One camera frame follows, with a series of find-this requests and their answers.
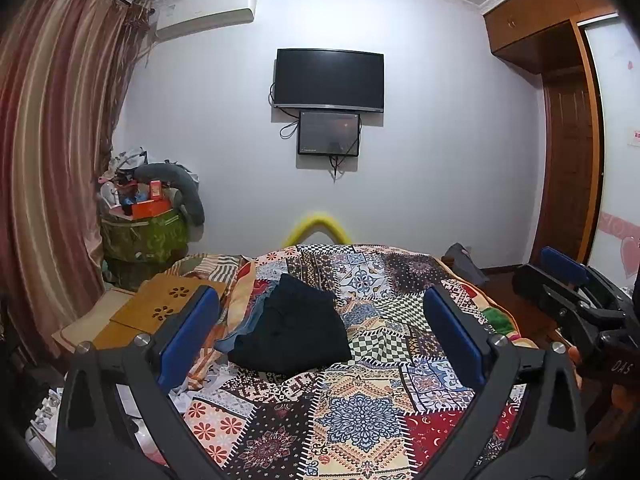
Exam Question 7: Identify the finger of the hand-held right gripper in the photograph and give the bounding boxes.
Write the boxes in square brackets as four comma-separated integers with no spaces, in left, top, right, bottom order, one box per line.
[512,263,602,342]
[541,246,627,312]

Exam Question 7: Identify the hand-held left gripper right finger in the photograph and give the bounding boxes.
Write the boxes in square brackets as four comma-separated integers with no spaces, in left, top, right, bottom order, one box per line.
[414,284,590,480]

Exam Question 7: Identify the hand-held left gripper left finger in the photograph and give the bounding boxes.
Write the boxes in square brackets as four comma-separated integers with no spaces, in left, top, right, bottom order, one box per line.
[52,285,223,480]

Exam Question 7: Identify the black pants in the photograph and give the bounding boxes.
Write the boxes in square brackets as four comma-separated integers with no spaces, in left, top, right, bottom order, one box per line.
[260,272,351,346]

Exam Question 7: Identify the folded dark teal pants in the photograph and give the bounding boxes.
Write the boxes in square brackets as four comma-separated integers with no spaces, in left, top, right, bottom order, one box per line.
[227,310,354,374]

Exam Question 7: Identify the wooden lap desk board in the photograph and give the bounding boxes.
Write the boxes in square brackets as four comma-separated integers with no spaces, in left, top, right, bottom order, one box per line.
[109,272,229,337]

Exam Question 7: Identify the folded blue jeans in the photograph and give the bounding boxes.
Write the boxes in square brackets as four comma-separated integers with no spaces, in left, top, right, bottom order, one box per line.
[215,290,273,353]

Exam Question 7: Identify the striped orange cloth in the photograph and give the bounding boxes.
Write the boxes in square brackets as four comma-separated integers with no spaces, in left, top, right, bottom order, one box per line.
[179,252,243,283]

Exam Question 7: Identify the grey folded cloth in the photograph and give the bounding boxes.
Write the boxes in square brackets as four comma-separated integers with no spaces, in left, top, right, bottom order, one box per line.
[441,242,489,287]

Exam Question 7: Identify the brown wooden door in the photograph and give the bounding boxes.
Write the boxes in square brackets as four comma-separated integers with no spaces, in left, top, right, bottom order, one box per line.
[529,71,602,272]

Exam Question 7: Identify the brown cardboard box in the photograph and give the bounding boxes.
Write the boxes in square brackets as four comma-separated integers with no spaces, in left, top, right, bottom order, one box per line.
[52,287,147,357]

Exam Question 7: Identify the green cloth-covered bin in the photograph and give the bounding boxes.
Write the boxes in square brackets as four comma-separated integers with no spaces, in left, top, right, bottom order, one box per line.
[100,209,192,281]

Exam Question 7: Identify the white wardrobe sliding door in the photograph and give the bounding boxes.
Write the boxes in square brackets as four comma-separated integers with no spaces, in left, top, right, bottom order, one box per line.
[582,14,640,293]

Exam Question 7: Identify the patchwork printed blanket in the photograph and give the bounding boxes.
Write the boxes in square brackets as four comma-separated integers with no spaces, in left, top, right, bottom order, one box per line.
[182,242,537,480]

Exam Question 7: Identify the orange box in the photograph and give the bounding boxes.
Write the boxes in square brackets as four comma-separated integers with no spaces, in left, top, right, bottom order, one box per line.
[131,199,172,221]

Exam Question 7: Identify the grey long pillow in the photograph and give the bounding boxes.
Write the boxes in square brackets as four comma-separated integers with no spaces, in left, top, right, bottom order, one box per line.
[131,161,207,227]

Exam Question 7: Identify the yellow foam tube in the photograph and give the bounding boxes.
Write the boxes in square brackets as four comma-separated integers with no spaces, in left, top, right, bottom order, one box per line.
[282,212,354,249]

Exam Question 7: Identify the striped pink curtain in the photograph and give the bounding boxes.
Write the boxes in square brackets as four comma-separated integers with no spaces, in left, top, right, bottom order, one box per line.
[0,0,153,366]

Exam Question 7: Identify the wooden overhead cabinet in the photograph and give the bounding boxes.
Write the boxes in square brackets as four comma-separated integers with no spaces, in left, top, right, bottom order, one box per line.
[481,0,622,63]

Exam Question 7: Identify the white air conditioner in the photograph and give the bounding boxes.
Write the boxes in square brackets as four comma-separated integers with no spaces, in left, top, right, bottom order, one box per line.
[151,0,257,42]

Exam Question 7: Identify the black monitor cable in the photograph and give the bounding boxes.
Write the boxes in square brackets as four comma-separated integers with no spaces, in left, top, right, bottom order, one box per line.
[327,154,349,182]

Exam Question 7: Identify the black television cable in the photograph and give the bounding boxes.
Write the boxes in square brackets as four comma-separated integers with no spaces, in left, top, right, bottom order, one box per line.
[270,60,301,141]

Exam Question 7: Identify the small wall monitor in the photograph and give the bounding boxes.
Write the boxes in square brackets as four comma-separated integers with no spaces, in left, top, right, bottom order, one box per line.
[297,109,362,157]

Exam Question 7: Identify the black wall television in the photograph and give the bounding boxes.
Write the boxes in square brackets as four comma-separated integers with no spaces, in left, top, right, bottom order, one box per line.
[273,48,386,114]

